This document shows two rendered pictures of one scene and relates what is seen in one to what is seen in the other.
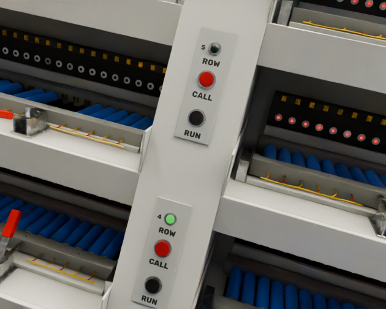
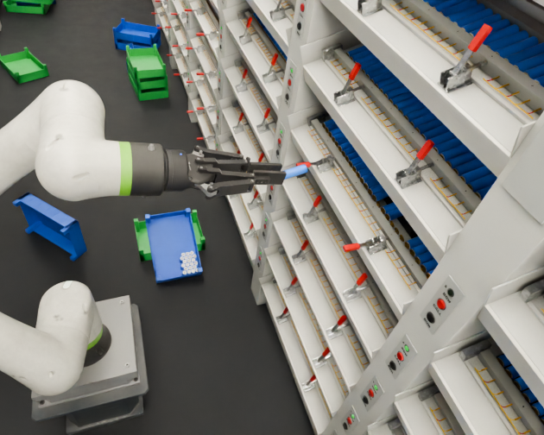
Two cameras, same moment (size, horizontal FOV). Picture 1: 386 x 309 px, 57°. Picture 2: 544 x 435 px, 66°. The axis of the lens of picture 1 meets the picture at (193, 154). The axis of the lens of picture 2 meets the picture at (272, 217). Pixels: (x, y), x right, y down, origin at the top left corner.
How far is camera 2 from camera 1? 0.64 m
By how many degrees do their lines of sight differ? 64
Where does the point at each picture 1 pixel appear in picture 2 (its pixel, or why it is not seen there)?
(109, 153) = (401, 288)
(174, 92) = (426, 294)
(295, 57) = (496, 335)
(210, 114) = (437, 322)
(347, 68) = (522, 371)
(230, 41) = (459, 296)
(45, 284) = (368, 315)
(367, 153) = not seen: outside the picture
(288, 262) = not seen: hidden behind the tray
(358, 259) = not seen: outside the picture
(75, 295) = (376, 331)
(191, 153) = (424, 330)
